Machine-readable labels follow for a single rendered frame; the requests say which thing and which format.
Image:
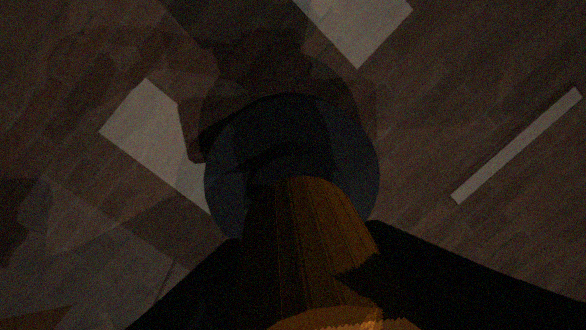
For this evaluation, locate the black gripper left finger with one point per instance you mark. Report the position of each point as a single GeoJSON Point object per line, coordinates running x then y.
{"type": "Point", "coordinates": [202, 300]}

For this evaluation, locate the orange ribbed knob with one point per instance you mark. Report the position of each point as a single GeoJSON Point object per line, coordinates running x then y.
{"type": "Point", "coordinates": [308, 262]}

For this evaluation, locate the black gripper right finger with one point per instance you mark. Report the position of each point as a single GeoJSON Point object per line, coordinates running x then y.
{"type": "Point", "coordinates": [452, 293]}

